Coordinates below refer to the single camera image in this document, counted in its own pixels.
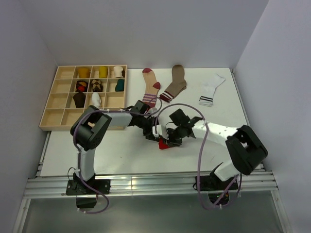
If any red patterned sock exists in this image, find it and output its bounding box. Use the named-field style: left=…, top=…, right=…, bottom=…
left=158, top=137, right=173, bottom=150

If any yellow rolled sock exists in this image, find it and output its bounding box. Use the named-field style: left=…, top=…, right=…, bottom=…
left=99, top=66, right=108, bottom=78

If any cream rolled sock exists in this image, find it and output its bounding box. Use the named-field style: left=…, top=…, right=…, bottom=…
left=113, top=66, right=124, bottom=78

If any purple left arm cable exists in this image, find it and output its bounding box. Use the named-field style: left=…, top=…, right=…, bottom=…
left=72, top=97, right=163, bottom=215

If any beige maroon striped sock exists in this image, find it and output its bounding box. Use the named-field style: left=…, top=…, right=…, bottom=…
left=142, top=68, right=161, bottom=108

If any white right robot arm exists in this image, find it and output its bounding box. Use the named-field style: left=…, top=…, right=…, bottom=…
left=167, top=109, right=268, bottom=189

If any argyle red rolled sock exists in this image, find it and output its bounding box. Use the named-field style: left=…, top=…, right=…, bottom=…
left=75, top=80, right=88, bottom=93

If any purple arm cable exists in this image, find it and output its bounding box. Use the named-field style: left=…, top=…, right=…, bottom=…
left=72, top=97, right=163, bottom=215
left=154, top=103, right=242, bottom=211

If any plain white sock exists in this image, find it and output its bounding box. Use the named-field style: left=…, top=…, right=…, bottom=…
left=91, top=92, right=102, bottom=108

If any orange rolled sock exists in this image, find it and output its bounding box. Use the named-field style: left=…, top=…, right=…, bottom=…
left=77, top=67, right=90, bottom=79

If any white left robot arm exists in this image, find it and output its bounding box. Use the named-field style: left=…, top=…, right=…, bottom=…
left=70, top=100, right=157, bottom=194

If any white black-striped sock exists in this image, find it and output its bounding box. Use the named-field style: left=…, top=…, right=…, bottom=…
left=199, top=73, right=225, bottom=106

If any wooden compartment tray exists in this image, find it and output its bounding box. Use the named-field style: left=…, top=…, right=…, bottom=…
left=39, top=65, right=127, bottom=131

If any tan brown sock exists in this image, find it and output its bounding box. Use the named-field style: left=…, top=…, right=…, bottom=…
left=159, top=65, right=187, bottom=103

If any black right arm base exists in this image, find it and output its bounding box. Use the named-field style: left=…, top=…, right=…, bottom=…
left=192, top=175, right=239, bottom=206

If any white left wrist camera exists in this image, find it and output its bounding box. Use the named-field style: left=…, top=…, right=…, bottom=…
left=146, top=107, right=159, bottom=117

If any teal rolled sock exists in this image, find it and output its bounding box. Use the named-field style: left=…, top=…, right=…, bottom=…
left=115, top=79, right=125, bottom=92

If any argyle brown rolled sock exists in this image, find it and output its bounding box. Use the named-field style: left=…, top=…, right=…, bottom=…
left=90, top=79, right=103, bottom=92

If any dark brown striped sock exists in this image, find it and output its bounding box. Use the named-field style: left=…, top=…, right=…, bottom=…
left=73, top=93, right=86, bottom=108

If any aluminium frame rail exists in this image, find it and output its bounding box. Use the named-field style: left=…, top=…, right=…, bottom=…
left=23, top=169, right=278, bottom=199

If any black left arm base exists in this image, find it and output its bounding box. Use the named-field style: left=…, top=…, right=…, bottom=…
left=65, top=178, right=110, bottom=210

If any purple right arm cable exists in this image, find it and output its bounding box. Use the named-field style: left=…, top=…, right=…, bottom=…
left=154, top=103, right=242, bottom=211

